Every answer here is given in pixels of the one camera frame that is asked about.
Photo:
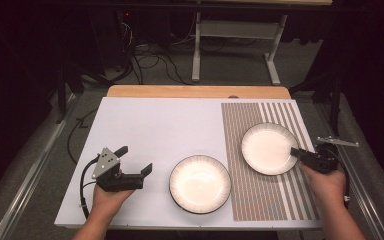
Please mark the brown striped placemat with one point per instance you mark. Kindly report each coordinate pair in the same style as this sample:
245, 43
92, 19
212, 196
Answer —
246, 190

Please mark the white plate dark rim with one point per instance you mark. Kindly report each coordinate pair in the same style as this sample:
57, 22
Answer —
269, 148
200, 184

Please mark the person's right hand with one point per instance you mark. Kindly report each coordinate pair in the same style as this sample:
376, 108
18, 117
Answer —
326, 186

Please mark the black stand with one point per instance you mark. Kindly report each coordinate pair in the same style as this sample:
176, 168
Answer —
61, 93
336, 100

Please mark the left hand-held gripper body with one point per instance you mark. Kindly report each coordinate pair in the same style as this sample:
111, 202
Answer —
106, 165

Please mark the white metal stand frame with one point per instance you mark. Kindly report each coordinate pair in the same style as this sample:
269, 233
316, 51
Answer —
196, 50

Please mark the white board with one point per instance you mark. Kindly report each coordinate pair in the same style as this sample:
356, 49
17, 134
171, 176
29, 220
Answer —
146, 126

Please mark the metal floor rail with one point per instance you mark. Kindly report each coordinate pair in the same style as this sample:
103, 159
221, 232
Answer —
30, 180
370, 213

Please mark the wooden table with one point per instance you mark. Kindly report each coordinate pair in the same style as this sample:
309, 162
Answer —
196, 91

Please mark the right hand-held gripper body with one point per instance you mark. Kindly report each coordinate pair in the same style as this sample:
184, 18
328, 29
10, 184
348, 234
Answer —
323, 160

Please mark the person's left hand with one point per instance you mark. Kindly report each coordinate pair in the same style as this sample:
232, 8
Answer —
108, 201

